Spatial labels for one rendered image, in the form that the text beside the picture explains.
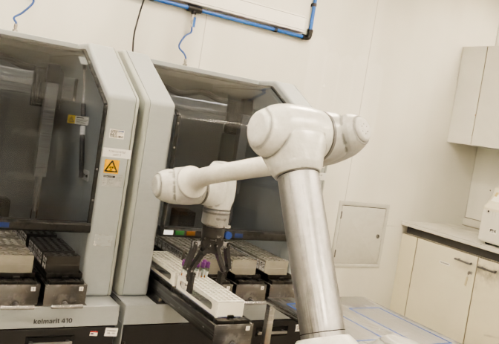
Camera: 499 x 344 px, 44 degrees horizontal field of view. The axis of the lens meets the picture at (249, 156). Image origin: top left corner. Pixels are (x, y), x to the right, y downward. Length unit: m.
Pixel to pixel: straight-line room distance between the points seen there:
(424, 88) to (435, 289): 1.38
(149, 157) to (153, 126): 0.11
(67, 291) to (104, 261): 0.18
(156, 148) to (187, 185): 0.38
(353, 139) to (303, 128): 0.15
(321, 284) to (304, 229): 0.13
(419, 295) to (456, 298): 0.31
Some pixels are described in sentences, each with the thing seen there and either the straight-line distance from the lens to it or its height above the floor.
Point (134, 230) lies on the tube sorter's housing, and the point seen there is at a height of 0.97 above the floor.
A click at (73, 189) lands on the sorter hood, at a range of 2.14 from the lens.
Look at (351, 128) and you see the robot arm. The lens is 1.55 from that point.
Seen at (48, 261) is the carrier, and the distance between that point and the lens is 2.18.
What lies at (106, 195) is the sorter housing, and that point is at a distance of 2.19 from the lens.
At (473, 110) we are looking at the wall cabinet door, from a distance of 4.66.
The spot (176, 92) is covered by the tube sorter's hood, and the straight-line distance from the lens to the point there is 2.40.
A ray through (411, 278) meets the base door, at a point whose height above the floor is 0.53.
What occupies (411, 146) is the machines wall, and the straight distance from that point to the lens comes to 4.52.
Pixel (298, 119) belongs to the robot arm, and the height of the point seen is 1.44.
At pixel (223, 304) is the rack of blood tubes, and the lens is 1.95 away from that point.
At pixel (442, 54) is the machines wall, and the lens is 4.68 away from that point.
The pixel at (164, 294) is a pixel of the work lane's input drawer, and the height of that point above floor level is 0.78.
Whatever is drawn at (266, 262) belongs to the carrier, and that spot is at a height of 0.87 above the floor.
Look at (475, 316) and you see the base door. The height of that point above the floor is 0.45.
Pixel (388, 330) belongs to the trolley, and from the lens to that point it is 2.15.
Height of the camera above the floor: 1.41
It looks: 3 degrees down
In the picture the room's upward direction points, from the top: 9 degrees clockwise
